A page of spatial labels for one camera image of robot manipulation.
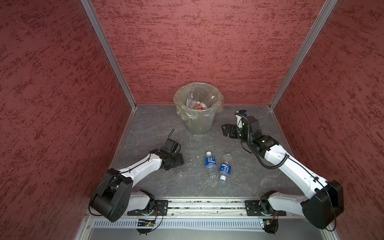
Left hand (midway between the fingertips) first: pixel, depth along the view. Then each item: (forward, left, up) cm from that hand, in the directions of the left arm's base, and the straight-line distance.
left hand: (179, 165), depth 87 cm
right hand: (+13, -27, +20) cm, 36 cm away
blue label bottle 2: (-4, -26, +4) cm, 27 cm away
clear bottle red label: (+33, -13, +17) cm, 40 cm away
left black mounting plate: (-22, +8, -1) cm, 23 cm away
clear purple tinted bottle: (+38, -7, +16) cm, 42 cm away
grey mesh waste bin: (+27, -14, +4) cm, 30 cm away
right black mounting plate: (-22, -39, -1) cm, 45 cm away
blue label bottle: (0, -19, +3) cm, 19 cm away
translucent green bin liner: (+43, -11, +13) cm, 46 cm away
